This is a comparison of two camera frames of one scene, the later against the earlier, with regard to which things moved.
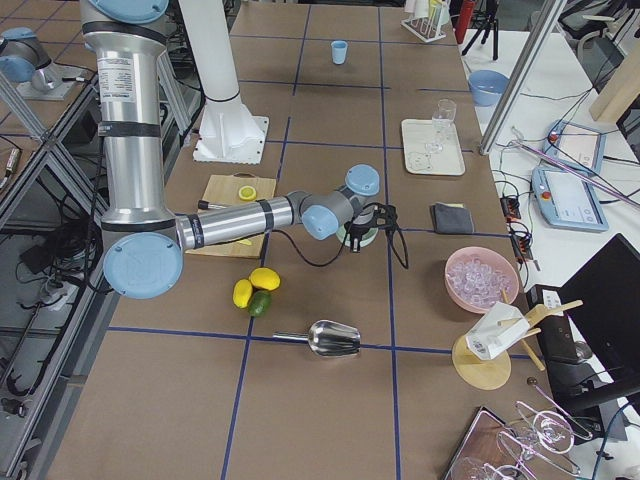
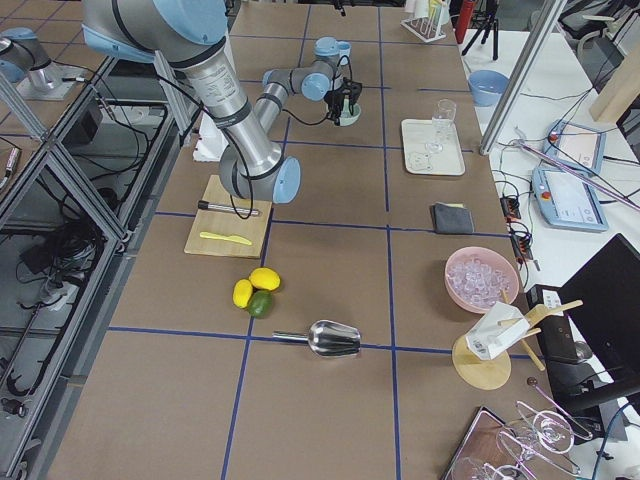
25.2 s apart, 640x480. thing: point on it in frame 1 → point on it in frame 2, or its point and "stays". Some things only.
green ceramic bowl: x=367 y=237 → x=347 y=118
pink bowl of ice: x=475 y=278 stays
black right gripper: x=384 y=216 → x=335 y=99
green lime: x=260 y=303 stays
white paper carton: x=487 y=338 stays
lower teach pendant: x=567 y=199 stays
